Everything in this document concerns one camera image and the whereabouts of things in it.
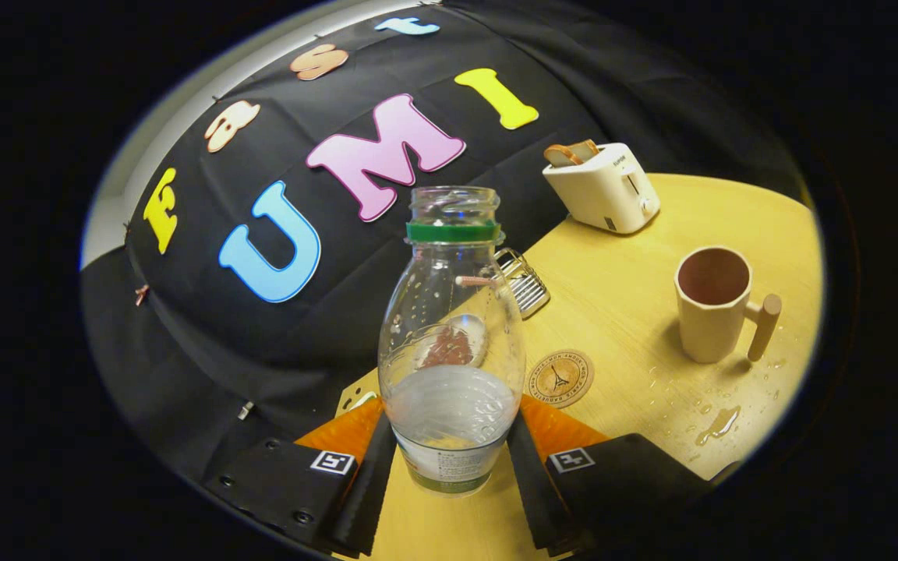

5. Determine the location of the white toaster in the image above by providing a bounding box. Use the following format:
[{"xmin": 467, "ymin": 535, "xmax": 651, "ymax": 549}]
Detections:
[{"xmin": 542, "ymin": 142, "xmax": 661, "ymax": 235}]

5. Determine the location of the round cork coaster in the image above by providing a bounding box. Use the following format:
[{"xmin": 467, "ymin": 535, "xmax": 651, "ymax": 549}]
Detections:
[{"xmin": 527, "ymin": 349, "xmax": 596, "ymax": 409}]

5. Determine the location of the metal wire basket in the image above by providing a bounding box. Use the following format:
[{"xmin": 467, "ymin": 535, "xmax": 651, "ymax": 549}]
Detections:
[{"xmin": 493, "ymin": 248, "xmax": 551, "ymax": 320}]

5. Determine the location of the clear plastic juice bottle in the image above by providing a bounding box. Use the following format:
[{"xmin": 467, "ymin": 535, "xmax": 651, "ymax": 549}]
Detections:
[{"xmin": 377, "ymin": 185, "xmax": 528, "ymax": 497}]

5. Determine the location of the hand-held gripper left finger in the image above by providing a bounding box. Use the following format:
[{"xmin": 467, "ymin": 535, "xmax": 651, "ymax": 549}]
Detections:
[{"xmin": 200, "ymin": 397, "xmax": 398, "ymax": 558}]

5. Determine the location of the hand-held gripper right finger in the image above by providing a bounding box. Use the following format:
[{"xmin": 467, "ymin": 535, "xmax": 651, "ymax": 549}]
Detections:
[{"xmin": 505, "ymin": 393, "xmax": 719, "ymax": 558}]

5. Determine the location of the beige cup with wooden handle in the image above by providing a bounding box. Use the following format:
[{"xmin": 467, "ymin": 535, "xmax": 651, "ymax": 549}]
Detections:
[{"xmin": 674, "ymin": 246, "xmax": 783, "ymax": 365}]

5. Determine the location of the wooden table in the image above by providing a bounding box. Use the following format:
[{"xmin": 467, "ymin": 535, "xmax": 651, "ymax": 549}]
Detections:
[{"xmin": 336, "ymin": 173, "xmax": 824, "ymax": 561}]

